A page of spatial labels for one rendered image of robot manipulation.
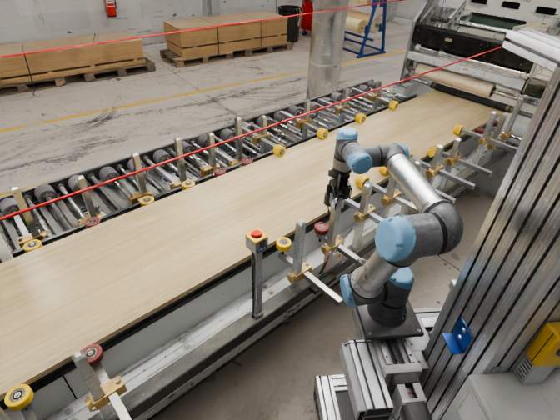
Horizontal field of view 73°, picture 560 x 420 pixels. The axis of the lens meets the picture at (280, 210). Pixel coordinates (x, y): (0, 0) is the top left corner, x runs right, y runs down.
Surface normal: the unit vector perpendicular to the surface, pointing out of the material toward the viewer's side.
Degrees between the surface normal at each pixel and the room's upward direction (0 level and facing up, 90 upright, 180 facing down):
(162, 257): 0
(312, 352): 0
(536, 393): 0
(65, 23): 90
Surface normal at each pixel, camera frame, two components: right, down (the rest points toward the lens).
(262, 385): 0.04, -0.79
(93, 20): 0.58, 0.50
